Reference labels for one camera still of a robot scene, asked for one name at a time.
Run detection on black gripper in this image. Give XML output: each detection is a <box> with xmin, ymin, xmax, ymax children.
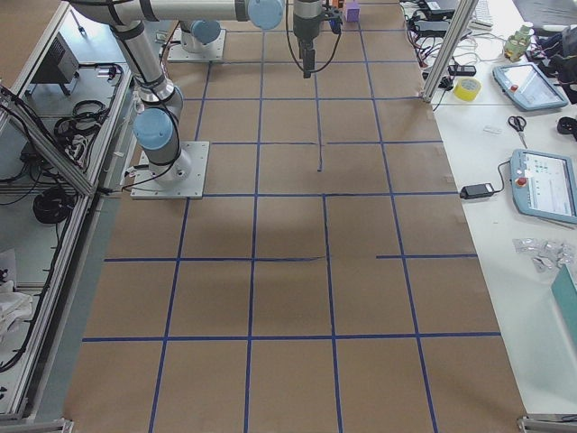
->
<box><xmin>293</xmin><ymin>17</ymin><xmax>321</xmax><ymax>78</ymax></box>

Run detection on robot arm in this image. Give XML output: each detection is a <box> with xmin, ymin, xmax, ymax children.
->
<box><xmin>179</xmin><ymin>20</ymin><xmax>222</xmax><ymax>52</ymax></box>
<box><xmin>71</xmin><ymin>1</ymin><xmax>289</xmax><ymax>187</ymax></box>

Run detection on purple foam cube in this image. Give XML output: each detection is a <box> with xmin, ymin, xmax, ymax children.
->
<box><xmin>343</xmin><ymin>0</ymin><xmax>360</xmax><ymax>23</ymax></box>

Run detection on black power adapter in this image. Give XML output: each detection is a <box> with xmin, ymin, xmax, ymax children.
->
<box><xmin>412</xmin><ymin>20</ymin><xmax>450</xmax><ymax>38</ymax></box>

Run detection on yellow tape roll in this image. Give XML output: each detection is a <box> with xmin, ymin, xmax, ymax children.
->
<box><xmin>453</xmin><ymin>77</ymin><xmax>481</xmax><ymax>102</ymax></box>

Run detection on far teach pendant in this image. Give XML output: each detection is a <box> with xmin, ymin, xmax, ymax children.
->
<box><xmin>492</xmin><ymin>63</ymin><xmax>568</xmax><ymax>111</ymax></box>

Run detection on teach pendant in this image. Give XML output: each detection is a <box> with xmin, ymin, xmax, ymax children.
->
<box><xmin>492</xmin><ymin>63</ymin><xmax>568</xmax><ymax>111</ymax></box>
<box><xmin>509</xmin><ymin>149</ymin><xmax>576</xmax><ymax>225</ymax></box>

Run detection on black power brick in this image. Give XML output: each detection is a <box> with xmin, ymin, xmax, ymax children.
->
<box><xmin>459</xmin><ymin>183</ymin><xmax>495</xmax><ymax>200</ymax></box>

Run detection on near teach pendant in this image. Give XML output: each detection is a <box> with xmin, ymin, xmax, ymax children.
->
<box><xmin>509</xmin><ymin>149</ymin><xmax>576</xmax><ymax>225</ymax></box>

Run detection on bag of screws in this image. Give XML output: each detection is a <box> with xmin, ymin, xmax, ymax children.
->
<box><xmin>512</xmin><ymin>238</ymin><xmax>576</xmax><ymax>272</ymax></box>

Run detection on teal box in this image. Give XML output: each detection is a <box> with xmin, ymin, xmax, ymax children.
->
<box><xmin>551</xmin><ymin>264</ymin><xmax>577</xmax><ymax>341</ymax></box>

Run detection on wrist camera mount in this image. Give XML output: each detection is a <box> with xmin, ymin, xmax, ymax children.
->
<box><xmin>325</xmin><ymin>6</ymin><xmax>343</xmax><ymax>35</ymax></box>

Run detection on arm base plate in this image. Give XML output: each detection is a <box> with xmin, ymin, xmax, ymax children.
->
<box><xmin>130</xmin><ymin>141</ymin><xmax>210</xmax><ymax>200</ymax></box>
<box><xmin>168</xmin><ymin>28</ymin><xmax>226</xmax><ymax>63</ymax></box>

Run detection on aluminium frame post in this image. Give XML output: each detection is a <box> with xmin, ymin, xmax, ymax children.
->
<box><xmin>421</xmin><ymin>0</ymin><xmax>478</xmax><ymax>103</ymax></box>

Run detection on black handled scissors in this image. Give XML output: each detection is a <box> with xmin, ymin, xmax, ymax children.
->
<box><xmin>508</xmin><ymin>115</ymin><xmax>527</xmax><ymax>149</ymax></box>

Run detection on aluminium frame rail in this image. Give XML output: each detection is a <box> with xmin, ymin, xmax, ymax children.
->
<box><xmin>0</xmin><ymin>0</ymin><xmax>136</xmax><ymax>423</ymax></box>

